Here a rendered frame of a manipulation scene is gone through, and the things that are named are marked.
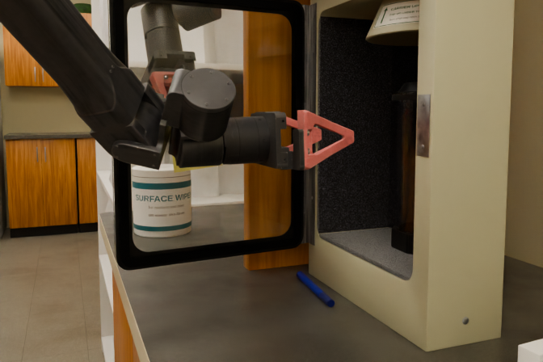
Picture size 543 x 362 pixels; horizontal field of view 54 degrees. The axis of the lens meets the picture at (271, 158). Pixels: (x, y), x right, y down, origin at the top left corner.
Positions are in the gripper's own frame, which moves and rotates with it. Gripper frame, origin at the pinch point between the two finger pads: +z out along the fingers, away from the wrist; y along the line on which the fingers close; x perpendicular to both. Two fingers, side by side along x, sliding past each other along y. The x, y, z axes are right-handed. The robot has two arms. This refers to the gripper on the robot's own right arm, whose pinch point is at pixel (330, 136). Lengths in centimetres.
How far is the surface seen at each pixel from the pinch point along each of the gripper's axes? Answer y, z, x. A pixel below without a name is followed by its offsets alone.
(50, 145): 486, -68, 21
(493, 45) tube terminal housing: -12.2, 15.1, -10.0
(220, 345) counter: -2.6, -16.2, 24.0
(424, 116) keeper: -11.1, 6.5, -2.2
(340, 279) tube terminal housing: 8.6, 5.0, 22.0
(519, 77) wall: 20, 48, -8
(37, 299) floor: 304, -69, 111
